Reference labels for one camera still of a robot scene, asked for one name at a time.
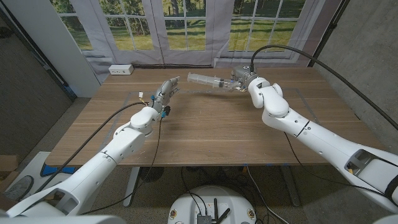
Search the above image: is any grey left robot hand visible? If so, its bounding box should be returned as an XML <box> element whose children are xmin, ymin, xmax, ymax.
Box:
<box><xmin>150</xmin><ymin>76</ymin><xmax>181</xmax><ymax>113</ymax></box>

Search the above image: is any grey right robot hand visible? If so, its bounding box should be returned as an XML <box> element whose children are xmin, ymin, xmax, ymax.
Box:
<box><xmin>229</xmin><ymin>65</ymin><xmax>258</xmax><ymax>91</ymax></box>

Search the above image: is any large clear plastic syringe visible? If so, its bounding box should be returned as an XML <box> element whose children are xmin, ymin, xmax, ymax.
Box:
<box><xmin>187</xmin><ymin>72</ymin><xmax>242</xmax><ymax>91</ymax></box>

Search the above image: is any black backdrop bottom bar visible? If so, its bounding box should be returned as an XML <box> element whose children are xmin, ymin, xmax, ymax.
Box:
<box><xmin>132</xmin><ymin>63</ymin><xmax>215</xmax><ymax>69</ymax></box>

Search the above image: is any printed window backdrop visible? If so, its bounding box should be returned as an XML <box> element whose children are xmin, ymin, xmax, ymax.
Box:
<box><xmin>49</xmin><ymin>0</ymin><xmax>343</xmax><ymax>84</ymax></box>

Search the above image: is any white power strip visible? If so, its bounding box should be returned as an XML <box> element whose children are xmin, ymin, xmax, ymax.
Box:
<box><xmin>108</xmin><ymin>64</ymin><xmax>134</xmax><ymax>76</ymax></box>

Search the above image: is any black round floor fan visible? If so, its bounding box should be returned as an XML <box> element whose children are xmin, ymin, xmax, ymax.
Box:
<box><xmin>139</xmin><ymin>167</ymin><xmax>165</xmax><ymax>183</ymax></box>

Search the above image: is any black backdrop stand pole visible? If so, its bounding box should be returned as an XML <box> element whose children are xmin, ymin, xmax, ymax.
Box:
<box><xmin>0</xmin><ymin>7</ymin><xmax>78</xmax><ymax>102</ymax></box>
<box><xmin>307</xmin><ymin>0</ymin><xmax>351</xmax><ymax>68</ymax></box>

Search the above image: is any grey table leg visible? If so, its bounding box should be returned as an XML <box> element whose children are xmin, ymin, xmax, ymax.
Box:
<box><xmin>281</xmin><ymin>165</ymin><xmax>302</xmax><ymax>208</ymax></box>
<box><xmin>123</xmin><ymin>167</ymin><xmax>141</xmax><ymax>208</ymax></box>

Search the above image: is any white robot torso base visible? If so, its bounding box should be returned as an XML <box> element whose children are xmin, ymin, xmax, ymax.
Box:
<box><xmin>167</xmin><ymin>185</ymin><xmax>258</xmax><ymax>224</ymax></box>

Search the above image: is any white pillar panel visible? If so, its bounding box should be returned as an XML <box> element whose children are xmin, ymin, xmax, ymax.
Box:
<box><xmin>2</xmin><ymin>0</ymin><xmax>102</xmax><ymax>98</ymax></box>

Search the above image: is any black radio module with antennas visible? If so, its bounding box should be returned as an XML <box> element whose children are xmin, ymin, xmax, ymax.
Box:
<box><xmin>197</xmin><ymin>198</ymin><xmax>231</xmax><ymax>224</ymax></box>

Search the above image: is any white floor board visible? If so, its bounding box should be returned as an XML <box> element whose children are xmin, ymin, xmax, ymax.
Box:
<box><xmin>6</xmin><ymin>151</ymin><xmax>85</xmax><ymax>200</ymax></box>

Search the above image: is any cardboard box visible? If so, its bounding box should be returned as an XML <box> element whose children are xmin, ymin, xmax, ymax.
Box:
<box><xmin>0</xmin><ymin>154</ymin><xmax>19</xmax><ymax>190</ymax></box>

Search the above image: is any grey sneaker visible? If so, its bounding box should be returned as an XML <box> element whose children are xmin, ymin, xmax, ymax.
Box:
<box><xmin>2</xmin><ymin>175</ymin><xmax>34</xmax><ymax>202</ymax></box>

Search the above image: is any person's leg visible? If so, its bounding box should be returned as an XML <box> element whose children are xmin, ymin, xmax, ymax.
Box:
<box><xmin>0</xmin><ymin>194</ymin><xmax>19</xmax><ymax>212</ymax></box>

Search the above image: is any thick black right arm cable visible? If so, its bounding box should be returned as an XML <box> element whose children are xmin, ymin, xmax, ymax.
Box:
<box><xmin>249</xmin><ymin>44</ymin><xmax>398</xmax><ymax>131</ymax></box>

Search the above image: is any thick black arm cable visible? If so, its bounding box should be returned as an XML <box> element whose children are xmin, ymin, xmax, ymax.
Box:
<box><xmin>249</xmin><ymin>44</ymin><xmax>398</xmax><ymax>131</ymax></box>
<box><xmin>34</xmin><ymin>101</ymin><xmax>149</xmax><ymax>194</ymax></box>

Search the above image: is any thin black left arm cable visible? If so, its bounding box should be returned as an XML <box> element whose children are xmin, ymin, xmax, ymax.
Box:
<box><xmin>79</xmin><ymin>116</ymin><xmax>165</xmax><ymax>216</ymax></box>

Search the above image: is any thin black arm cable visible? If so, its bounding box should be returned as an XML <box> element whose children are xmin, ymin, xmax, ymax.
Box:
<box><xmin>283</xmin><ymin>132</ymin><xmax>389</xmax><ymax>197</ymax></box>
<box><xmin>79</xmin><ymin>116</ymin><xmax>165</xmax><ymax>216</ymax></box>

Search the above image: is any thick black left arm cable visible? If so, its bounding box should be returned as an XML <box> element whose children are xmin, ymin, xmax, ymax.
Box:
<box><xmin>34</xmin><ymin>101</ymin><xmax>149</xmax><ymax>194</ymax></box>

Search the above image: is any black floor cable bundle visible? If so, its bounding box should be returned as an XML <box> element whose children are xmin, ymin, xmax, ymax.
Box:
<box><xmin>180</xmin><ymin>166</ymin><xmax>259</xmax><ymax>215</ymax></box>

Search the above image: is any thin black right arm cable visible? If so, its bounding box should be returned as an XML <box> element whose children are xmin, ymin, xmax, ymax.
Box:
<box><xmin>283</xmin><ymin>132</ymin><xmax>389</xmax><ymax>197</ymax></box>

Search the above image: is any white floor cable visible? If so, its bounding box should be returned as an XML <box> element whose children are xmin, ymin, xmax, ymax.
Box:
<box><xmin>246</xmin><ymin>166</ymin><xmax>290</xmax><ymax>224</ymax></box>

